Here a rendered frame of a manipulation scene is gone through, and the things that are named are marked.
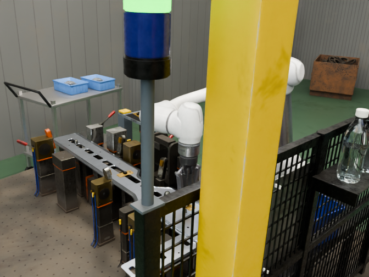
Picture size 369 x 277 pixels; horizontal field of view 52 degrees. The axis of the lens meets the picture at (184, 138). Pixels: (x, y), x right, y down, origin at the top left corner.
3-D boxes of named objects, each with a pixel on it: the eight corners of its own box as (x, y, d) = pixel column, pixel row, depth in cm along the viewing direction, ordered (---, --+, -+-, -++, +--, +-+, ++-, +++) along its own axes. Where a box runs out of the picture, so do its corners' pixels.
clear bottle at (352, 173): (331, 177, 105) (345, 109, 98) (342, 171, 109) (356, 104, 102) (353, 186, 101) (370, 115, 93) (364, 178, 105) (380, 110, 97)
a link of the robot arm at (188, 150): (173, 139, 152) (173, 153, 154) (188, 147, 146) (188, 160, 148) (189, 134, 157) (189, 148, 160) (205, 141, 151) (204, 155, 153)
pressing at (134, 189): (45, 140, 236) (44, 138, 236) (77, 133, 251) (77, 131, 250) (199, 248, 143) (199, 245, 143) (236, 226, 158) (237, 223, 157)
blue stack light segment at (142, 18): (115, 53, 56) (113, 10, 54) (151, 50, 61) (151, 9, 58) (142, 60, 52) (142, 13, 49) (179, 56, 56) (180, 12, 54)
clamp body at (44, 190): (31, 193, 232) (24, 139, 219) (53, 187, 241) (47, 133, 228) (37, 199, 227) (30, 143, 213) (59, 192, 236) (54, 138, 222)
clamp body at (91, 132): (88, 176, 257) (85, 126, 243) (104, 171, 264) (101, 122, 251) (94, 179, 252) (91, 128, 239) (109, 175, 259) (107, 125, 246)
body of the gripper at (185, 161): (190, 148, 159) (189, 167, 162) (174, 153, 153) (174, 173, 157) (202, 154, 154) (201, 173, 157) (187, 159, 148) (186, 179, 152)
